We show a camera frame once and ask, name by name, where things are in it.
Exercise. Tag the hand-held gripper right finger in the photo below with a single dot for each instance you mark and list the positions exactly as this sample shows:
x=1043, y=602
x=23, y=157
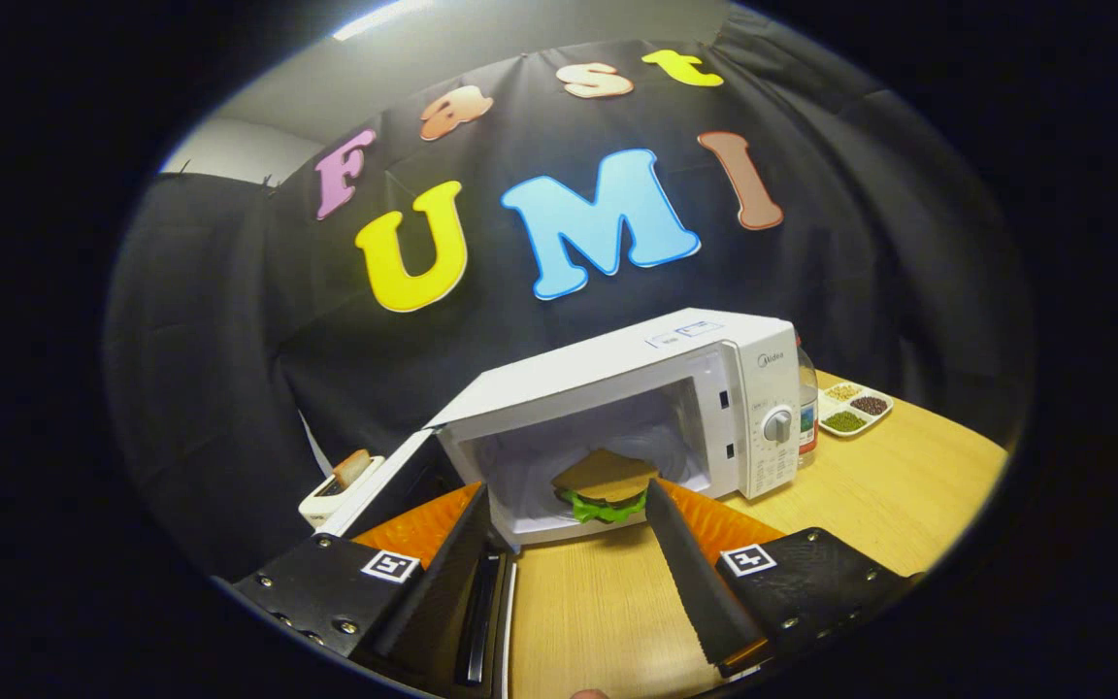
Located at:
x=700, y=582

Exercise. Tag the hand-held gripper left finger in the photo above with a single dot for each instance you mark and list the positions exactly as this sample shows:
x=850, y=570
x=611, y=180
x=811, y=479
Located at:
x=438, y=582

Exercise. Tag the sandwich with green lettuce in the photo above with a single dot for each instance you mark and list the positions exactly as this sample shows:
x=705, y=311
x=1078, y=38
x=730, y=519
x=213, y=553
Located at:
x=603, y=476

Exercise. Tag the white microwave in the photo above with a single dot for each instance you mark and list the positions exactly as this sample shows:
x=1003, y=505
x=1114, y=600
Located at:
x=617, y=369

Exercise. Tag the cream toaster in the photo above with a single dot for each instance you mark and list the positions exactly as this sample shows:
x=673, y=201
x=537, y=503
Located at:
x=326, y=503

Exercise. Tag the toast slice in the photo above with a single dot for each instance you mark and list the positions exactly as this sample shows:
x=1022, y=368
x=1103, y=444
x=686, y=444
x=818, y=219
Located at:
x=353, y=468

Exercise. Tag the clear plastic bottle red label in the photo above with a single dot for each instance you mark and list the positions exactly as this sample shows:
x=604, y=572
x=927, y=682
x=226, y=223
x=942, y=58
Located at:
x=807, y=408

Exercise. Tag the white divided dish of beans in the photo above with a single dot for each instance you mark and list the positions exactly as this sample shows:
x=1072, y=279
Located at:
x=855, y=408

